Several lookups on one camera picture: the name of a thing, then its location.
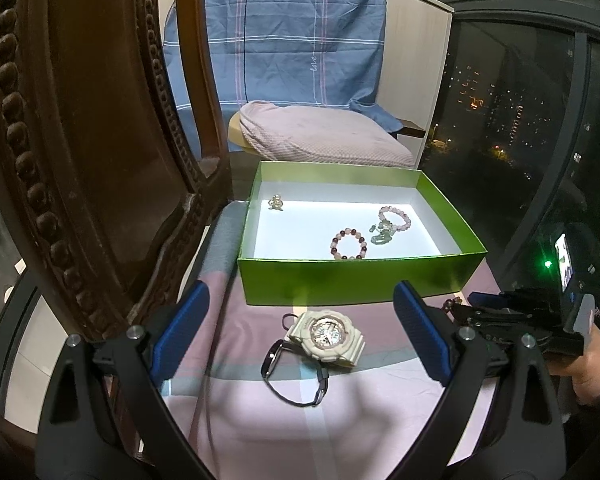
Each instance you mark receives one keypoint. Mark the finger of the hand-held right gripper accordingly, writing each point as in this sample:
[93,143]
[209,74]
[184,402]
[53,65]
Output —
[510,322]
[510,302]

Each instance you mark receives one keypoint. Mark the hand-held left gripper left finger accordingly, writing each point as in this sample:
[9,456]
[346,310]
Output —
[180,332]

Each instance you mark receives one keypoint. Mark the black wristband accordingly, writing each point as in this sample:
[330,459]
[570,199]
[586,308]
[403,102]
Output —
[275,350]

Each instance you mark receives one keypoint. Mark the pink plaid blanket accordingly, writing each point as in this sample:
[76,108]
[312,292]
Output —
[280,440]

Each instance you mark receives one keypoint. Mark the cream wristwatch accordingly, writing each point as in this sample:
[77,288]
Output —
[325,337]

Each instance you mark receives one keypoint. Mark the white cabinet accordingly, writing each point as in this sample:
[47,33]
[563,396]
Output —
[420,60]

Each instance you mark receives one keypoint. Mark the carved wooden chair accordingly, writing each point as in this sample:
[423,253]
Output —
[80,135]

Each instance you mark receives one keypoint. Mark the pink cushion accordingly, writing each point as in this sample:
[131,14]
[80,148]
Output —
[325,135]

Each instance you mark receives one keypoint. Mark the blue plaid cloth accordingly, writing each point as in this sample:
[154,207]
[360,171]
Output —
[290,45]

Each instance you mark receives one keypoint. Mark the green cardboard box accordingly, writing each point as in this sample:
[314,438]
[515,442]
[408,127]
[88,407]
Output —
[350,280]

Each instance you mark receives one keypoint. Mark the green jade pendant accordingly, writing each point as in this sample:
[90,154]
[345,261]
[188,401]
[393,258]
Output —
[382,235]

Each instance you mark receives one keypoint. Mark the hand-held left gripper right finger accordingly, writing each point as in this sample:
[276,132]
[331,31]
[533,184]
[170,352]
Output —
[422,332]

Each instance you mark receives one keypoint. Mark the dark window frame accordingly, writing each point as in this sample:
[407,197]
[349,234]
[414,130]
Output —
[530,15]

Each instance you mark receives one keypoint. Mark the dark wooden chair armrest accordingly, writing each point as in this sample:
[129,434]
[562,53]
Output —
[412,129]

